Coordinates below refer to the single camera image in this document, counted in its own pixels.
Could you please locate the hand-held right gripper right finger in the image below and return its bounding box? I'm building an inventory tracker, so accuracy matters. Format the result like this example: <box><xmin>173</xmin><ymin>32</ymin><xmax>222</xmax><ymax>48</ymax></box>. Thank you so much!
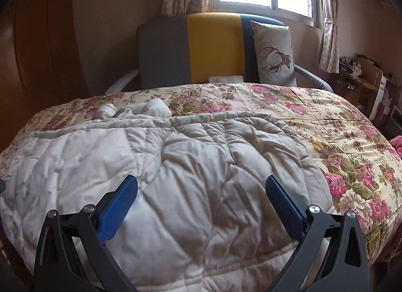
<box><xmin>265</xmin><ymin>175</ymin><xmax>369</xmax><ymax>292</ymax></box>

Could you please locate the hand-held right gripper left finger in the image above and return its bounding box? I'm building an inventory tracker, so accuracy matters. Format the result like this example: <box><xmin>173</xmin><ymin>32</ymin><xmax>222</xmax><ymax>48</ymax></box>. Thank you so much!
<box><xmin>33</xmin><ymin>174</ymin><xmax>139</xmax><ymax>292</ymax></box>

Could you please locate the beige quilted puffer jacket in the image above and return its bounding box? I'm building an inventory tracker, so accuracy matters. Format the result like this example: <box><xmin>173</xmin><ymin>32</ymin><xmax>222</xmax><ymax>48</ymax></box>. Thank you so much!
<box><xmin>0</xmin><ymin>99</ymin><xmax>333</xmax><ymax>292</ymax></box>

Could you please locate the floral quilted bedspread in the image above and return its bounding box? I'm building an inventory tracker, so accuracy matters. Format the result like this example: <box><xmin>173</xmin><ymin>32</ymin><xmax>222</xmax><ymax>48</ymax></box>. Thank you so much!
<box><xmin>0</xmin><ymin>82</ymin><xmax>402</xmax><ymax>267</ymax></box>

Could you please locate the white knitted cloth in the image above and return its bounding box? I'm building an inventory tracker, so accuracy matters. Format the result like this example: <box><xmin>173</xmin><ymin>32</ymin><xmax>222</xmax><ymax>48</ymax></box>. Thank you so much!
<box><xmin>208</xmin><ymin>74</ymin><xmax>243</xmax><ymax>84</ymax></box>

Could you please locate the cluttered wooden desk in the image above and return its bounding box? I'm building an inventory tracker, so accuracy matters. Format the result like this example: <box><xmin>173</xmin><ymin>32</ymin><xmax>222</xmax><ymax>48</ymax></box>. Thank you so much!
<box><xmin>337</xmin><ymin>53</ymin><xmax>397</xmax><ymax>113</ymax></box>

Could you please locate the white cardboard box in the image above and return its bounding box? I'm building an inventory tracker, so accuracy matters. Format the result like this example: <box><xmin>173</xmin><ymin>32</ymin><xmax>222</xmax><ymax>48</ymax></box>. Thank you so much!
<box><xmin>371</xmin><ymin>74</ymin><xmax>394</xmax><ymax>120</ymax></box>

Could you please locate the deer print pillow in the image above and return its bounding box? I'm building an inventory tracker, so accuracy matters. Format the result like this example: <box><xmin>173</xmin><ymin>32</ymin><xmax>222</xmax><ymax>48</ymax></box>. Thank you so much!
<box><xmin>250</xmin><ymin>20</ymin><xmax>297</xmax><ymax>87</ymax></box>

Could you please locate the grey yellow teal headboard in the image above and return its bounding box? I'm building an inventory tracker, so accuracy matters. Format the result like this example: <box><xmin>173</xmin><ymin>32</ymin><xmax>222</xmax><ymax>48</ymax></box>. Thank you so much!
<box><xmin>136</xmin><ymin>12</ymin><xmax>286</xmax><ymax>90</ymax></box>

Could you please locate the wooden wardrobe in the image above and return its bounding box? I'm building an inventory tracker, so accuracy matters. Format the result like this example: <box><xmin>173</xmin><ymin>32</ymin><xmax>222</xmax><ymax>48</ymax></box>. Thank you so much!
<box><xmin>0</xmin><ymin>0</ymin><xmax>91</xmax><ymax>154</ymax></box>

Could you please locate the grey curved bed rail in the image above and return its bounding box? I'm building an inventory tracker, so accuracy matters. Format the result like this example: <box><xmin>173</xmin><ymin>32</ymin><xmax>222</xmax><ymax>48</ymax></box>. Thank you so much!
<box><xmin>105</xmin><ymin>69</ymin><xmax>140</xmax><ymax>95</ymax></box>
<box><xmin>293</xmin><ymin>65</ymin><xmax>334</xmax><ymax>90</ymax></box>

